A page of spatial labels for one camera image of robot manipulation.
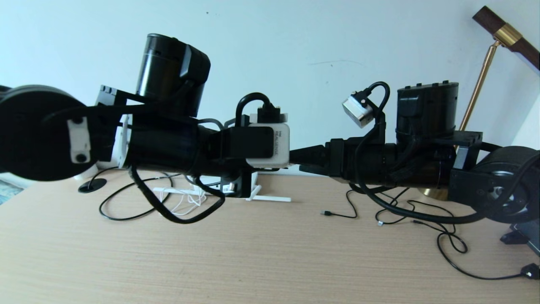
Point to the dark framed panel on stand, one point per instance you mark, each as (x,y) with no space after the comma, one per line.
(531,240)

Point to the brass desk lamp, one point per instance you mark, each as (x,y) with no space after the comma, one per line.
(508,36)

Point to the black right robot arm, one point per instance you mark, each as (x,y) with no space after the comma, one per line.
(426,109)

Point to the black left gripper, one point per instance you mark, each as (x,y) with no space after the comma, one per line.
(211,147)

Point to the light grey wrist camera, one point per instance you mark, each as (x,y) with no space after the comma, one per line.
(282,145)
(358,112)

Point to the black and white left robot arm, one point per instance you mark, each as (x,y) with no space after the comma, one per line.
(168,71)

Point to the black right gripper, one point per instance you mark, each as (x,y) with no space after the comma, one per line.
(363,162)

